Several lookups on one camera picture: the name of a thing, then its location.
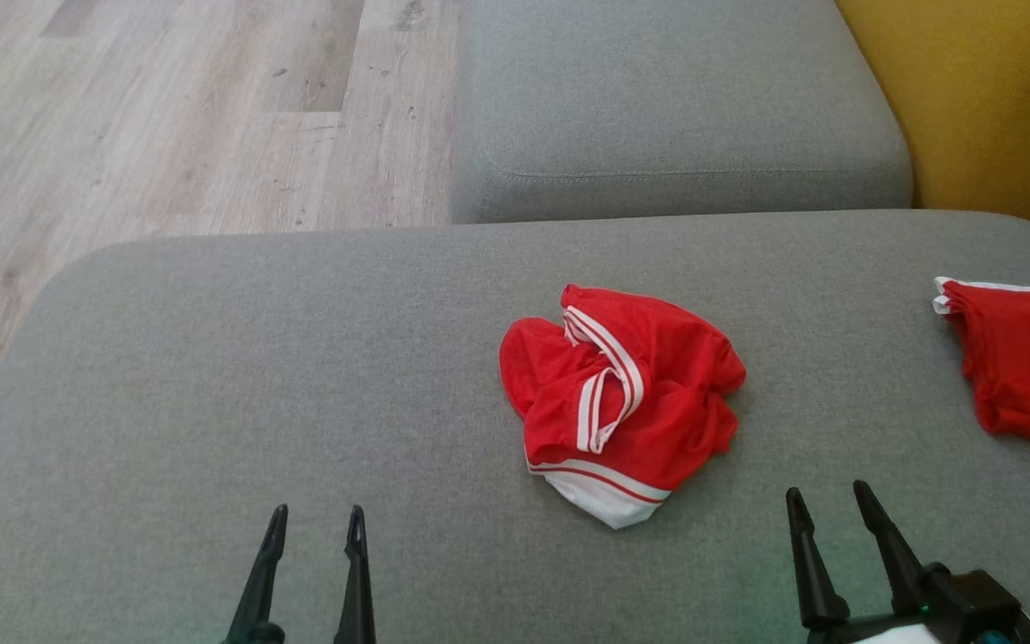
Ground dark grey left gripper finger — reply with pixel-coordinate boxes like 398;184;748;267
333;504;378;644
223;504;290;644

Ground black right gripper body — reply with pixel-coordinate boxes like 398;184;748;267
806;565;1030;644

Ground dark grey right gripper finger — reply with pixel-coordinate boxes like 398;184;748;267
784;487;852;631
852;479;951;618

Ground red shorts with white trim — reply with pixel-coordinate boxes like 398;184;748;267
932;275;1030;451

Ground wide yellow sofa backrest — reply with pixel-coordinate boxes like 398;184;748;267
835;0;1030;253

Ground red jersey with white trim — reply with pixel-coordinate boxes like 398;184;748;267
498;283;747;530

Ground large grey sofa seat cushion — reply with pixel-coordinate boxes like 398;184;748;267
0;209;1030;644

